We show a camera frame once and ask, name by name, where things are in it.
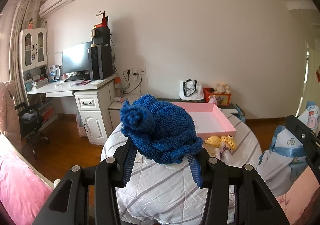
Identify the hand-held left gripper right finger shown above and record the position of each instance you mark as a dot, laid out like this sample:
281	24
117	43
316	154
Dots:
196	172

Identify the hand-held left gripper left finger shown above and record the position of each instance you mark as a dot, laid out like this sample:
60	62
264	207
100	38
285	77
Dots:
130	165

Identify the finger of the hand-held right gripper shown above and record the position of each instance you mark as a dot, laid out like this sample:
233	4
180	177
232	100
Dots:
310	145

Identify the light blue baby garment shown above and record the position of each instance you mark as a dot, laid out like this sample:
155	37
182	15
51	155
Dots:
282	147

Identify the small white baby sock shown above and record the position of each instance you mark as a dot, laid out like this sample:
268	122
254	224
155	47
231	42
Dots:
224	153

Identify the blue knit pompom hat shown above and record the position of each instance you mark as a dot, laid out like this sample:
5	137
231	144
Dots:
162	127

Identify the pink shallow box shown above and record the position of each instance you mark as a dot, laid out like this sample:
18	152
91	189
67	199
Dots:
210	122

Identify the plain yellow crochet piece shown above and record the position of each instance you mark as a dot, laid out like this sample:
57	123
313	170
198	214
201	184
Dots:
213	140

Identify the yellow crochet toy with eyes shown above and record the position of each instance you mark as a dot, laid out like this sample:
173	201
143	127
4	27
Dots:
228	141

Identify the pink floral bedding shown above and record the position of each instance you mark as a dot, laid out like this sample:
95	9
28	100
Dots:
300	197

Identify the white side table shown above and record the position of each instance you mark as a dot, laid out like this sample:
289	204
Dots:
116	106

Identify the blue book stack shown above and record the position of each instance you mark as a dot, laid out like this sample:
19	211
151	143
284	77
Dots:
240	113

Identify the pink bunny plush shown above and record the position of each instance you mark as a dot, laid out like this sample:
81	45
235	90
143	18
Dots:
213	100

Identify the orange storage box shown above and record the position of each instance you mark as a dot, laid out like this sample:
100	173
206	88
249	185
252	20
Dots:
221	100

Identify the white desk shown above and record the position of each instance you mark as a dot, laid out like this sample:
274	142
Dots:
87	100

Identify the white tote bag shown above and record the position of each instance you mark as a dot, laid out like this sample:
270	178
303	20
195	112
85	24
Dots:
191	91

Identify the orange white bottle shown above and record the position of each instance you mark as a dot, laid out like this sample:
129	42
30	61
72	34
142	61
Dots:
117	81

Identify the white plush toy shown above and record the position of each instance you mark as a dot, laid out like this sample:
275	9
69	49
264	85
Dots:
222	87

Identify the black keyboard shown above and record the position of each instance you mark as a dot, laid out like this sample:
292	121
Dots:
76	78

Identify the black computer tower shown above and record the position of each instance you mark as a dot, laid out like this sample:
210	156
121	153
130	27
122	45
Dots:
101	62

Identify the black office chair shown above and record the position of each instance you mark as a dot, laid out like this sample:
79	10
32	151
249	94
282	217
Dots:
28	122

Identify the pink fleece blanket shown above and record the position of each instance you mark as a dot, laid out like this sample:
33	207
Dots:
22	190

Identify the blue white carton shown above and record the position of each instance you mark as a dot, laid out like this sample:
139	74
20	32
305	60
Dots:
54	72

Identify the black computer monitor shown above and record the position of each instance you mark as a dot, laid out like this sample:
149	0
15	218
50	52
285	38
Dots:
76	58

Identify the pile of books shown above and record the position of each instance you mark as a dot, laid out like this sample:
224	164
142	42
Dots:
37	84

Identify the pink coat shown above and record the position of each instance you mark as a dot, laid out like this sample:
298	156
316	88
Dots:
8	115

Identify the black box with round dial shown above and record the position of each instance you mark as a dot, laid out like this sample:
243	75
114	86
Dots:
101	36

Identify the red gift box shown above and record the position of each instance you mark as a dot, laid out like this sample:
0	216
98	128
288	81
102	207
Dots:
102	23

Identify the white glass-door cabinet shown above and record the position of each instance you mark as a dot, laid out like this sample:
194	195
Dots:
32	47

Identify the small doll figure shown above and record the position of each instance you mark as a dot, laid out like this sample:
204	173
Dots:
31	23

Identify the beige curtain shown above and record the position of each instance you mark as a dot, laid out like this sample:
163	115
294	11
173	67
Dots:
18	27

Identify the white air conditioner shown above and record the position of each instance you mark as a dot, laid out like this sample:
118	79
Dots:
56	2

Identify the white wall socket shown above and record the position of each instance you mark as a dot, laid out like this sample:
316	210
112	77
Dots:
128	71
142	71
135	71

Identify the white bed frame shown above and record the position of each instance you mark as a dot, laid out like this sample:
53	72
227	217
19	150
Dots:
30	162

